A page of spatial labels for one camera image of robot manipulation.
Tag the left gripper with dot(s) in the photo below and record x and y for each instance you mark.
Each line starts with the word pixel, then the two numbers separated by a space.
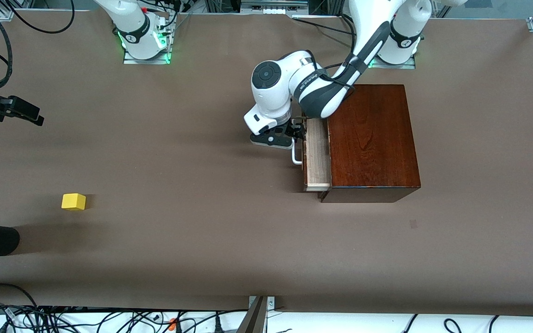
pixel 297 130

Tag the light wooden drawer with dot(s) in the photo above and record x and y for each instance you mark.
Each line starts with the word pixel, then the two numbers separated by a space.
pixel 317 162

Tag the yellow block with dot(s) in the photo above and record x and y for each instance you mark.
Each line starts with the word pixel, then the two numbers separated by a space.
pixel 73 201

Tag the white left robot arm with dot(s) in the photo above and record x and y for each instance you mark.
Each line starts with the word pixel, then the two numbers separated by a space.
pixel 271 97

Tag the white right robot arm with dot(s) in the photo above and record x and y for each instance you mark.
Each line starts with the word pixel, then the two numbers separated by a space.
pixel 132 23

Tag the dark brown wooden cabinet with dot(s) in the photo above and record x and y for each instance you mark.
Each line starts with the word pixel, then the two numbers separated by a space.
pixel 373 138

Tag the white power strip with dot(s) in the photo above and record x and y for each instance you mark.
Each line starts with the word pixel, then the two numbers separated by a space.
pixel 273 9

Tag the aluminium arm base plate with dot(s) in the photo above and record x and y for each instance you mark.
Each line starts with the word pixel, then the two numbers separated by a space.
pixel 393 66
pixel 146 61

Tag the aluminium frame bracket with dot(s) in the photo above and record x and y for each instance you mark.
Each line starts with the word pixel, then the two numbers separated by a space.
pixel 271 303

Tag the dark metal post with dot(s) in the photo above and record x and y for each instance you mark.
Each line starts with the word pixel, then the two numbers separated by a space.
pixel 255 319

